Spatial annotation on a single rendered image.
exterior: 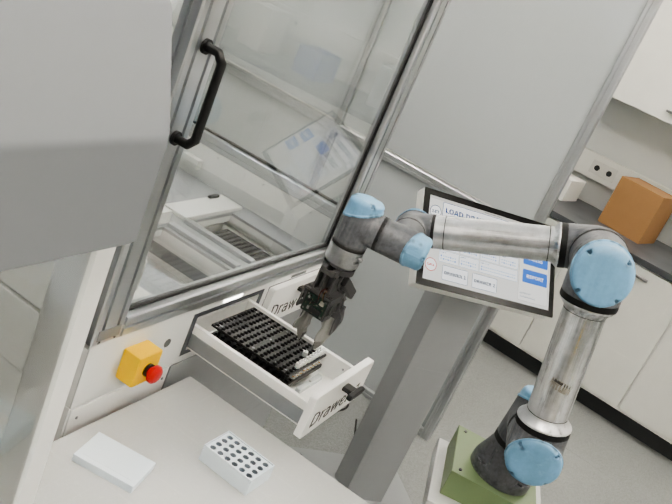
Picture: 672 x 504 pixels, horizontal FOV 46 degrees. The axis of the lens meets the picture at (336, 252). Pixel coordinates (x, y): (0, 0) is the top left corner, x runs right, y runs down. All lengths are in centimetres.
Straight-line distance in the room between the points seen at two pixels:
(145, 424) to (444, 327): 124
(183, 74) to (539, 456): 102
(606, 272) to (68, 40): 108
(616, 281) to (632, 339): 299
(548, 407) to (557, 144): 169
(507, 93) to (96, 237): 253
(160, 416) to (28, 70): 109
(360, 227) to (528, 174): 171
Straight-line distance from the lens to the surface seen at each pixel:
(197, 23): 133
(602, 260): 157
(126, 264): 148
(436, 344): 269
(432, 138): 340
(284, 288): 209
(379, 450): 289
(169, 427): 173
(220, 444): 168
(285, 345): 188
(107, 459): 158
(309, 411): 170
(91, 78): 84
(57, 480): 154
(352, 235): 162
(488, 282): 254
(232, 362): 179
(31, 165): 80
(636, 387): 463
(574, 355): 165
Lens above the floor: 177
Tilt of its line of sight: 20 degrees down
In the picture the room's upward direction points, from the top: 24 degrees clockwise
